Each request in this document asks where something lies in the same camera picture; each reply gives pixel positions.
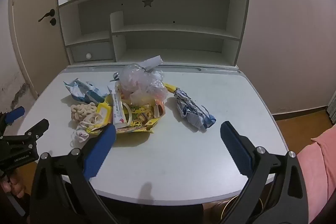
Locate yellow plastic tag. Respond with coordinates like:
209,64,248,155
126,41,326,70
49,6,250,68
95,98,113,126

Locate clear plastic bag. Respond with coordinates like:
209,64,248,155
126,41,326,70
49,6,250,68
119,63,168,104

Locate yellow printed snack packet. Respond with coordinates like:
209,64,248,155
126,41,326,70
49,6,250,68
87,99,166,134

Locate crumpled white face mask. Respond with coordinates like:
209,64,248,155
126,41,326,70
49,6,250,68
70,126,90,148

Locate white desk hutch shelf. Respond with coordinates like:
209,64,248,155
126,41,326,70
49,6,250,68
58,0,250,69

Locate cream door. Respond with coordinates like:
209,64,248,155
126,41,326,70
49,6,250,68
8,0,69,100

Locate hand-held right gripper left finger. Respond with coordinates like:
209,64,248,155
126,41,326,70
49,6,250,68
29,124,124,224

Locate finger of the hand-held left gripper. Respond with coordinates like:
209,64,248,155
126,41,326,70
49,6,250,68
16,119,49,147
0,106,25,134

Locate person's left hand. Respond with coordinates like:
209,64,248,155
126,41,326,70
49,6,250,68
0,171,28,199

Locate gold metal ring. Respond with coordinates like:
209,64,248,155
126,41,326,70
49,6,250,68
222,195,263,224

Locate torn white paper wrapper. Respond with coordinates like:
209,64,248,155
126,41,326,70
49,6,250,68
136,55,164,75

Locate white ribbed radiator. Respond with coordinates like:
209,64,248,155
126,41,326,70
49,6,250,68
327,91,336,125

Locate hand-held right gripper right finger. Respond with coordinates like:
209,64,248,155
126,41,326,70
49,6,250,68
218,121,309,224

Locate grey hutch drawer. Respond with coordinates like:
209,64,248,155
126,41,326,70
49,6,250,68
66,42,114,63

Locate person's pink clothing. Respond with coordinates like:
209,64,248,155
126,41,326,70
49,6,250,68
297,126,336,224

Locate flat blue white wrapper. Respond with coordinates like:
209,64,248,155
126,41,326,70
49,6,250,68
63,78,105,104

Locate white tube box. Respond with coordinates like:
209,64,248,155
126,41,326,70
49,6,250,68
108,82,128,128

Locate beige ring snacks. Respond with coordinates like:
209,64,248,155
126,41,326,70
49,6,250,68
70,102,99,123

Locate crumpled blue white wrapper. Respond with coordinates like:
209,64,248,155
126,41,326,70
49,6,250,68
173,88,216,130

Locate black door handle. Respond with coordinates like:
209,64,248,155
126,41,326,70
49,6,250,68
38,9,56,22

